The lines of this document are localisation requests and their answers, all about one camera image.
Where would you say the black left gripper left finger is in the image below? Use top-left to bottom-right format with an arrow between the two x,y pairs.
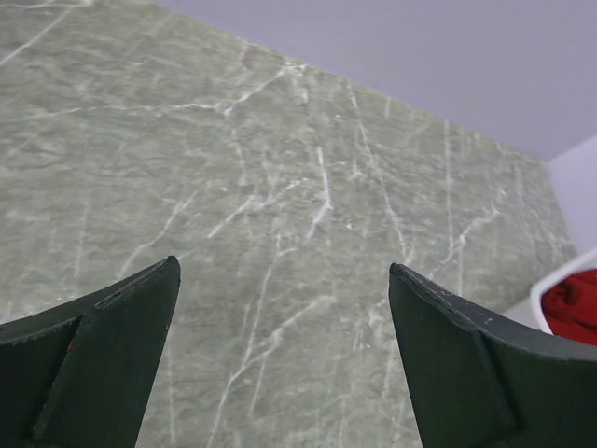
1,256 -> 180,448

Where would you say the white plastic basket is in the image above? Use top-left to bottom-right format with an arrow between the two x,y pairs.
529,247 -> 597,335

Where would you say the red t shirt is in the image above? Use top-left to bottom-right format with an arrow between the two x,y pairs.
541,268 -> 597,345

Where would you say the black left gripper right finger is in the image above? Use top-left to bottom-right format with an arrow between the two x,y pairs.
388,263 -> 596,448

